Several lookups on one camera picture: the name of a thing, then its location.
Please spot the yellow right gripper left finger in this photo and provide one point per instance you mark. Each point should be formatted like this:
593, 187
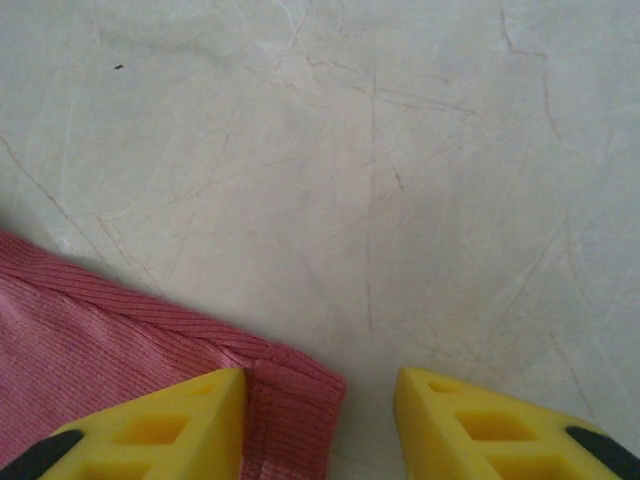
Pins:
165, 435

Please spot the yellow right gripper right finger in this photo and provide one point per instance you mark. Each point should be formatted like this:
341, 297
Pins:
475, 435

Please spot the red ribbed tank top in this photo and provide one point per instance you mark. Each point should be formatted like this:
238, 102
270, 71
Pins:
100, 350

